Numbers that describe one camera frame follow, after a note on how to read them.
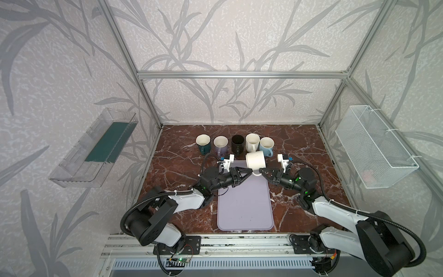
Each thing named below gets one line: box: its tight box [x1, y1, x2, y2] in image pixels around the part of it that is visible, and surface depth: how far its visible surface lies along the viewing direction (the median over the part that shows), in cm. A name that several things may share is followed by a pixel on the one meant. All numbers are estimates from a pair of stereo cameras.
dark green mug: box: [194, 133, 212, 156], surface depth 101 cm
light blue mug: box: [258, 136, 275, 158], surface depth 101 cm
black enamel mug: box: [231, 134, 245, 157], surface depth 103 cm
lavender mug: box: [212, 135, 229, 157], surface depth 104 cm
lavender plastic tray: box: [216, 159, 274, 232], surface depth 82 cm
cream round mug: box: [245, 150, 267, 177], surface depth 77 cm
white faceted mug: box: [245, 132, 261, 153], surface depth 101 cm
